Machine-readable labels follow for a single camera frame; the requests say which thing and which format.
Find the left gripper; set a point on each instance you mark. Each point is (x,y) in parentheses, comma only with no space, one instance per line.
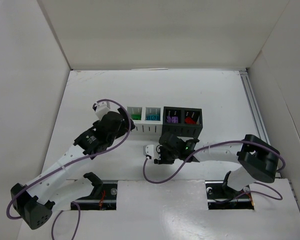
(120,121)

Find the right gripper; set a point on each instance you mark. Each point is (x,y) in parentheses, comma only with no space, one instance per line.
(163,152)

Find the purple lego brick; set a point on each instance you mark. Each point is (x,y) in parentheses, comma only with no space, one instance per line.
(175,119)

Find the lilac arched lego brick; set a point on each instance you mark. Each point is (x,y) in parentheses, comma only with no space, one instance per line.
(168,119)

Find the red transparent lego brick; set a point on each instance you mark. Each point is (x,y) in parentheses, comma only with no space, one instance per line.
(189,120)

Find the teal printed oval lego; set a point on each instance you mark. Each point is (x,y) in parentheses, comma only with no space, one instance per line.
(153,117)

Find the green lego brick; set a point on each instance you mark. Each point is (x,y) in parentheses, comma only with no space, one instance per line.
(136,117)

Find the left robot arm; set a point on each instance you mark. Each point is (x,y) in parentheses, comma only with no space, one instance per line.
(36,200)

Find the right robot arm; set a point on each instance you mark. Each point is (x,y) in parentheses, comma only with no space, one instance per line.
(257,161)

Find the black double bin container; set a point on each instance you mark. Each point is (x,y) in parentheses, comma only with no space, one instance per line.
(181,129)

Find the white double bin container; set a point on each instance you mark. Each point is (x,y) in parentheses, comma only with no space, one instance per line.
(145,127)

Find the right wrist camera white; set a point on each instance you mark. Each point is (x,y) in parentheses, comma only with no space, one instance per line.
(150,151)

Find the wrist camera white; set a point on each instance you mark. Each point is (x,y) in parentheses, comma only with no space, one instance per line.
(101,109)
(150,151)

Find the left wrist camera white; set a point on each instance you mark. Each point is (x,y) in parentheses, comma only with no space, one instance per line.
(101,109)

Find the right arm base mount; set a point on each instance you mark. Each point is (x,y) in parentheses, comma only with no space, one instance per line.
(220,197)

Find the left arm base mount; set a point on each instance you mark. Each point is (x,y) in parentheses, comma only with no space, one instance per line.
(103,196)

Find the aluminium rail right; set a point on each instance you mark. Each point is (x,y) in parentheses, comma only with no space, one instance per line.
(254,108)

